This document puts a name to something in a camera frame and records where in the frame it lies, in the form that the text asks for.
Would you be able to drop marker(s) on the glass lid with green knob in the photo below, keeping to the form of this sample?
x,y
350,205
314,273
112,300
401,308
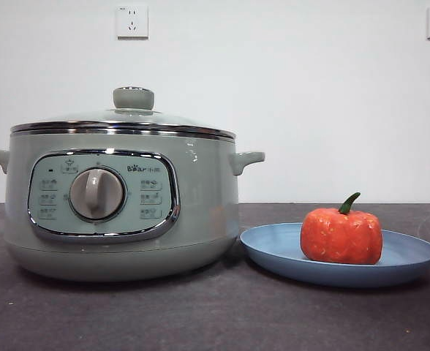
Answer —
x,y
133,98

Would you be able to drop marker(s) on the orange pumpkin with green stem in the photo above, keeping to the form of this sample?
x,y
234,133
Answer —
x,y
341,237

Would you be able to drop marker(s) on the pale green electric steamer pot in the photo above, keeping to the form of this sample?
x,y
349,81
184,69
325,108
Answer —
x,y
200,204

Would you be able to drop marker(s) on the blue round plate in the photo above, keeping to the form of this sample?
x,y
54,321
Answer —
x,y
273,252

